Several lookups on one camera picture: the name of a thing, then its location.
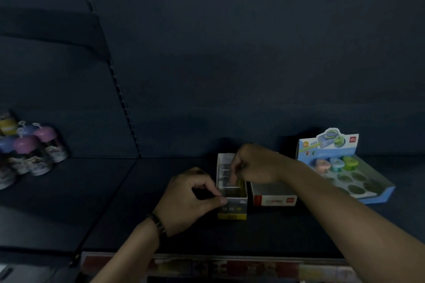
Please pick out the pink pencil sharpener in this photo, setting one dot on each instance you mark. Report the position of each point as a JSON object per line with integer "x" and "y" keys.
{"x": 321, "y": 166}

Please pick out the person's left thumb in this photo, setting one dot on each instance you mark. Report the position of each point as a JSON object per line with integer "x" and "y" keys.
{"x": 214, "y": 203}

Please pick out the person's left hand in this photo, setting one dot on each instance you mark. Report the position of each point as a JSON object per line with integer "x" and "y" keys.
{"x": 181, "y": 203}

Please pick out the cluster of pastel-capped bottles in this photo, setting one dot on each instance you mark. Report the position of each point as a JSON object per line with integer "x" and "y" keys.
{"x": 30, "y": 153}

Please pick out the person's left forearm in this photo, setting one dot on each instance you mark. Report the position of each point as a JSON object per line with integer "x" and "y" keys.
{"x": 129, "y": 256}

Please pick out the white box lid red label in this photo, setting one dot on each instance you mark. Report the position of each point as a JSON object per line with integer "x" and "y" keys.
{"x": 274, "y": 195}

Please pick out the shelf edge label strip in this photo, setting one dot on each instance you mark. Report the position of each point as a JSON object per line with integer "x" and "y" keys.
{"x": 225, "y": 268}

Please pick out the person's right fingers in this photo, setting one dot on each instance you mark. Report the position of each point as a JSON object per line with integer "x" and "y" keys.
{"x": 237, "y": 170}

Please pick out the blue cardboard display box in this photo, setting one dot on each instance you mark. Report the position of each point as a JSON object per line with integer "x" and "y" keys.
{"x": 365, "y": 186}

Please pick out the person's right hand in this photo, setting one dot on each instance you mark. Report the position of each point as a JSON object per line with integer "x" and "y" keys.
{"x": 262, "y": 163}

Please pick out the blue pencil sharpener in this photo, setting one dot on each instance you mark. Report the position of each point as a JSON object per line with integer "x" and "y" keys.
{"x": 336, "y": 164}

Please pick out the white box yellow label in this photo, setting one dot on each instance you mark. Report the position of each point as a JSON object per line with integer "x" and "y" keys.
{"x": 232, "y": 209}

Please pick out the dark shelf board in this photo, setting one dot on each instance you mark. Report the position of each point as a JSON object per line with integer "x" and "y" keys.
{"x": 49, "y": 27}

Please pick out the green pencil sharpener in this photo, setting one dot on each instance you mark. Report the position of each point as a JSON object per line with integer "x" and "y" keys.
{"x": 349, "y": 162}

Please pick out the person's right forearm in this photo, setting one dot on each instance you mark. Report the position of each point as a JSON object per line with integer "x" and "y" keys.
{"x": 348, "y": 219}

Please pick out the slotted shelf upright rail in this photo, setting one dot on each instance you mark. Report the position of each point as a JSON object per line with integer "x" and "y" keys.
{"x": 116, "y": 80}

